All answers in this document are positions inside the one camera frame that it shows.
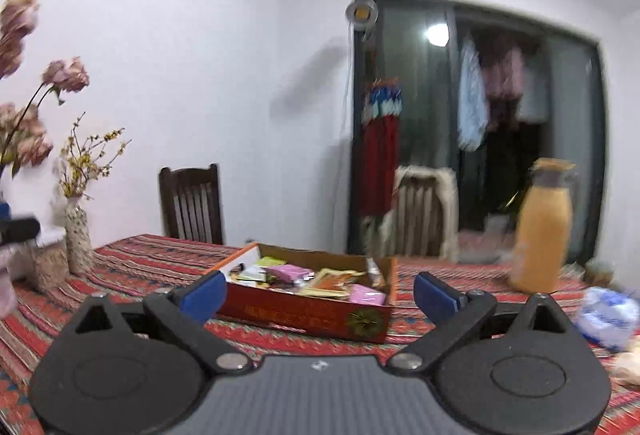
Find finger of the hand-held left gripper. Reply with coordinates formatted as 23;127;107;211
0;202;40;246

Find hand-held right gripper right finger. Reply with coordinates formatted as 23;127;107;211
389;271;578;376

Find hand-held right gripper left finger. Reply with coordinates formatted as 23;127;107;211
65;270;253;375

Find small pink snack packet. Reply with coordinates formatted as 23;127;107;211
349;285;387;307

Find large pink snack packet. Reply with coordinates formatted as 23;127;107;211
265;264;314;284

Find orange cardboard box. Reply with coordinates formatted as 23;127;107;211
206;242;399;344

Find pile of snack packets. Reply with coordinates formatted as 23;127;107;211
227;256;388;307

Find gold red snack packet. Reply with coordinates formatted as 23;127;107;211
307;268;367;299

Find woven flower pot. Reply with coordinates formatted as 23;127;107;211
29;239;69;292

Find dark wooden chair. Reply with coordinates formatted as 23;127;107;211
158;164;224;245

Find yellow flower twigs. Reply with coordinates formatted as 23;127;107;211
58;112;133;202

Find wooden chair with cloth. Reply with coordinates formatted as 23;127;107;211
394;165;459;259

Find yellow thermos bottle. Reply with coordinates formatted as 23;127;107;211
509;158;577;295

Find red hanging garment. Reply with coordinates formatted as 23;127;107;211
359;78;402;218

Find pink artificial flowers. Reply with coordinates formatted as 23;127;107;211
0;0;91;178

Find white blue tissue pack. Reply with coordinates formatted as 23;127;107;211
574;286;640;352

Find light blue hanging garment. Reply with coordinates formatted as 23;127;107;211
457;38;489;152

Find glass sliding door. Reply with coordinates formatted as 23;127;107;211
351;0;604;267

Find white hanging garment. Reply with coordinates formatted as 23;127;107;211
515;59;552;124

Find pink hanging jacket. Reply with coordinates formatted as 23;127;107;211
480;39;526;117

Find round studio lamp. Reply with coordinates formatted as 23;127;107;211
344;0;380;34

